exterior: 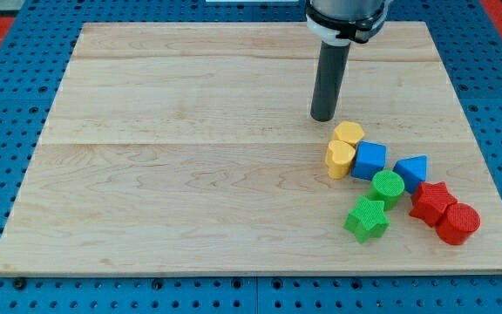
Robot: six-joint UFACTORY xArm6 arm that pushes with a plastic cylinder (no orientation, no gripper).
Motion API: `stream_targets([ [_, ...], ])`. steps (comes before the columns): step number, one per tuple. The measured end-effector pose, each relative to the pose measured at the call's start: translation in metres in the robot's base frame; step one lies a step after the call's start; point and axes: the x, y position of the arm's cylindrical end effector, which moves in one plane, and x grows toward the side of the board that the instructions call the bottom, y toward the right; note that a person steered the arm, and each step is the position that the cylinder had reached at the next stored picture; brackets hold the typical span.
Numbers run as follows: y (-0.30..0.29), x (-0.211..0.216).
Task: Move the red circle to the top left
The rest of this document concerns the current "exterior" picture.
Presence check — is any light wooden board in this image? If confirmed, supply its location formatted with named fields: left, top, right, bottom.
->
left=0, top=22, right=502, bottom=277

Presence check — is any yellow heart block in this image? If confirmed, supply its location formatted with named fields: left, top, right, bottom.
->
left=325, top=140, right=356, bottom=180

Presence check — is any yellow hexagon block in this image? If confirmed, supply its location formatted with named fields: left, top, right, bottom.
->
left=331, top=121, right=365, bottom=147

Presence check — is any blue cube block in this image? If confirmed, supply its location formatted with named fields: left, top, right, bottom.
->
left=351, top=140, right=387, bottom=181

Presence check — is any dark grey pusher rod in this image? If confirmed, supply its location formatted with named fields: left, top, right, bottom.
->
left=310, top=42, right=350, bottom=122

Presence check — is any green star block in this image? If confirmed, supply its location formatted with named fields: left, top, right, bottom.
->
left=343, top=195, right=390, bottom=244

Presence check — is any green cylinder block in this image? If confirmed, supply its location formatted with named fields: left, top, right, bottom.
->
left=367, top=170, right=405, bottom=211

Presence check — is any blue triangle block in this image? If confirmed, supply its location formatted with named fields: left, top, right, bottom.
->
left=393, top=155, right=428, bottom=194

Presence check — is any red star block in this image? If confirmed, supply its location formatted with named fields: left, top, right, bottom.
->
left=409, top=181, right=458, bottom=227

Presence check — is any red cylinder block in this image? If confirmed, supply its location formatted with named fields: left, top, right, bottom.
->
left=436, top=203, right=481, bottom=245

